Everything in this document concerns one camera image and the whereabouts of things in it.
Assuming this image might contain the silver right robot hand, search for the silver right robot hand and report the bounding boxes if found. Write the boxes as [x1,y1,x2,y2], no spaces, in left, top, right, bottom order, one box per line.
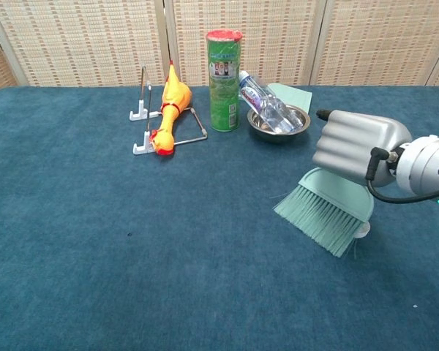
[312,109,413,189]

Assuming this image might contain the light green small broom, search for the light green small broom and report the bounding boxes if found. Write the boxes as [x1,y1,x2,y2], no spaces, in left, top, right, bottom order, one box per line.
[272,167,375,258]

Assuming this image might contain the clear plastic water bottle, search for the clear plastic water bottle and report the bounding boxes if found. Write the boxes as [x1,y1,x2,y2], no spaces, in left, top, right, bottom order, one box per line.
[238,70,305,133]

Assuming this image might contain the stainless steel bowl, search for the stainless steel bowl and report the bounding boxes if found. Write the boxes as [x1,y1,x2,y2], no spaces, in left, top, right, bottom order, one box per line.
[247,104,312,143]

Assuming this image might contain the green chip canister red lid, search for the green chip canister red lid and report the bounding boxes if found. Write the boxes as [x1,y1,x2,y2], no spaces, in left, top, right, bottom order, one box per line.
[205,30,244,132]

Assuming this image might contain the yellow rubber chicken toy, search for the yellow rubber chicken toy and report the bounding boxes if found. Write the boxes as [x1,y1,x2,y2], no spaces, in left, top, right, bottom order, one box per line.
[149,60,192,157]

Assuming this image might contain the teal carpet table mat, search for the teal carpet table mat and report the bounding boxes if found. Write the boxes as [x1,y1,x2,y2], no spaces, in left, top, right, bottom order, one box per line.
[0,86,439,351]

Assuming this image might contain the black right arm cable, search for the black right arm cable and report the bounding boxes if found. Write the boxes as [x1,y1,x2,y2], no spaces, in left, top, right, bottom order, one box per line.
[367,146,439,204]

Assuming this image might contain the metal wire stand white feet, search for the metal wire stand white feet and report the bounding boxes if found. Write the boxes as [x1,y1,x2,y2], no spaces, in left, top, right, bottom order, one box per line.
[129,65,209,156]

